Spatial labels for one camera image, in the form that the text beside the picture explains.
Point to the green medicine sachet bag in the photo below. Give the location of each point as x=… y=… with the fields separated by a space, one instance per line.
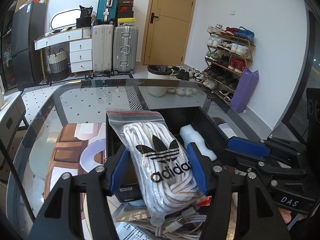
x=128 y=212

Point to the adidas white laces bag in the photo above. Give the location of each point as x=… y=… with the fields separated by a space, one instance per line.
x=164 y=173

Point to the oval vanity mirror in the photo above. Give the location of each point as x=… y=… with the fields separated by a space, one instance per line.
x=65 y=19

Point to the woven laundry basket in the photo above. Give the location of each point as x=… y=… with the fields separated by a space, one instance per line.
x=58 y=65

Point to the right human hand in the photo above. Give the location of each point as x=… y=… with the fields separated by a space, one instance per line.
x=288 y=219

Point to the white dresser desk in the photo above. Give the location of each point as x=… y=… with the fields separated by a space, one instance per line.
x=77 y=43

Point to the wooden door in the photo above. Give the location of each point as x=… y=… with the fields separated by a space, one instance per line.
x=166 y=33

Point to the grey side cabinet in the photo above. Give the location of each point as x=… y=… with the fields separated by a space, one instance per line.
x=12 y=114

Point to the stack of shoe boxes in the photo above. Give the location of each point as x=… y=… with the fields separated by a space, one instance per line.
x=125 y=13

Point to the black handbag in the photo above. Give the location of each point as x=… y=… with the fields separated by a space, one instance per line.
x=85 y=17

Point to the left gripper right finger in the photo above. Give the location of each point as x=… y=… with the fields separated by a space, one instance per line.
x=257 y=215

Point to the silver suitcase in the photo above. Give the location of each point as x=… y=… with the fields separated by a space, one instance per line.
x=124 y=49

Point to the red white snack bag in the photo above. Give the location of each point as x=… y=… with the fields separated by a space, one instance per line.
x=204 y=201

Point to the black refrigerator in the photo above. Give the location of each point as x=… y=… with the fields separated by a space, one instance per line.
x=27 y=26

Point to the white trash bin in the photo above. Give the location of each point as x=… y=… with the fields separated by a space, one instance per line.
x=158 y=75

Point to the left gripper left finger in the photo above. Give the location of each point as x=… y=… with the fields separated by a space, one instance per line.
x=60 y=215

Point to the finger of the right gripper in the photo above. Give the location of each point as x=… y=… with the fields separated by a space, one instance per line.
x=265 y=147
x=267 y=166

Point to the purple paper bag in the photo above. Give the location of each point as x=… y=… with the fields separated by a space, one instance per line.
x=244 y=90

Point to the white suitcase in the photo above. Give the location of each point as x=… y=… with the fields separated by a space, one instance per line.
x=102 y=38

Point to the wooden shoe rack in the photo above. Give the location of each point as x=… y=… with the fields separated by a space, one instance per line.
x=229 y=54

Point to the teal suitcase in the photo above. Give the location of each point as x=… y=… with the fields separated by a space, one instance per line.
x=106 y=10

